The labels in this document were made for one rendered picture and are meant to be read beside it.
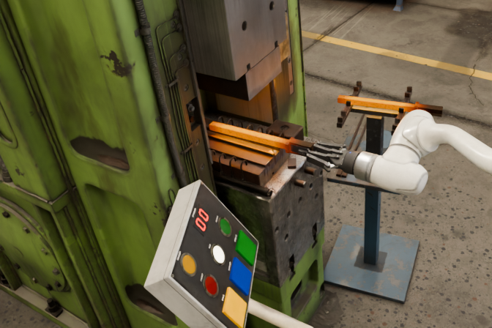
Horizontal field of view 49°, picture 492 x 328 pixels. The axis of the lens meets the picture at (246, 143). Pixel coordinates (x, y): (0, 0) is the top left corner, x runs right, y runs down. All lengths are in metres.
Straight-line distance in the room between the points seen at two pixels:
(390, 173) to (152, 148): 0.70
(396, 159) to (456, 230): 1.42
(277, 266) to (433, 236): 1.17
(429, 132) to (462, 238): 1.38
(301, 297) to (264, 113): 0.86
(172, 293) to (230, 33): 0.69
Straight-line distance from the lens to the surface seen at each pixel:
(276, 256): 1.99
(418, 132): 1.70
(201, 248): 1.37
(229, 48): 1.51
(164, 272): 1.27
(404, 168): 1.65
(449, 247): 2.95
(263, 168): 1.83
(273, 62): 1.72
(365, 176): 1.69
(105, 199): 2.01
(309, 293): 2.50
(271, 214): 1.84
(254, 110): 2.16
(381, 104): 2.20
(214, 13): 1.49
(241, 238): 1.52
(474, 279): 2.83
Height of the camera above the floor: 2.11
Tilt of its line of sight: 35 degrees down
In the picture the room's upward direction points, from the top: 8 degrees counter-clockwise
